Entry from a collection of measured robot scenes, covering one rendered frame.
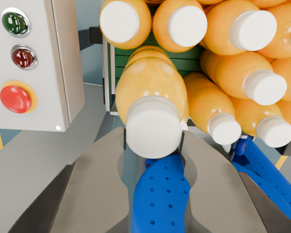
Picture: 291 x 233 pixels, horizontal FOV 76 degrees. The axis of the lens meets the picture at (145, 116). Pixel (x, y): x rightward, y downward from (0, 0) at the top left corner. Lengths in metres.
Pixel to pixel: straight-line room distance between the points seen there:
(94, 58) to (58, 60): 1.13
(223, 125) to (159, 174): 0.19
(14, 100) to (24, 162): 0.48
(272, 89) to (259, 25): 0.08
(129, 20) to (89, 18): 1.16
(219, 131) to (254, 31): 0.12
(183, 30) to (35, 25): 0.16
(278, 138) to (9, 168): 0.70
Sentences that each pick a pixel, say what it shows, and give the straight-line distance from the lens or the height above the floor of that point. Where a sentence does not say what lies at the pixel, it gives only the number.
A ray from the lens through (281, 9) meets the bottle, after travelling 0.32.
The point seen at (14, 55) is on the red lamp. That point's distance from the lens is 0.26.
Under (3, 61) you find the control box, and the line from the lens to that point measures 0.28.
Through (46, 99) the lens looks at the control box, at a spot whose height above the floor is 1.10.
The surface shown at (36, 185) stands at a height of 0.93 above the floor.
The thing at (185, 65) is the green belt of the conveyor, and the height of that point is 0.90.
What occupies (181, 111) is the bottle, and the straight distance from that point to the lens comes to 0.16.
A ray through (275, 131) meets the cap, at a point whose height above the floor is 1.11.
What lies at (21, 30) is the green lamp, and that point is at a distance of 0.25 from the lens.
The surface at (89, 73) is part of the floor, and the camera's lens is 1.42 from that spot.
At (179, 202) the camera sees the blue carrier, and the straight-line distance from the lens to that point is 0.36.
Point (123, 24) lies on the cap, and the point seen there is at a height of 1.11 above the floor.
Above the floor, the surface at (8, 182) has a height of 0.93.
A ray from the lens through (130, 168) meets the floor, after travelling 1.81.
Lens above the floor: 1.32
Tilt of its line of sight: 63 degrees down
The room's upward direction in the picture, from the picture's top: 179 degrees counter-clockwise
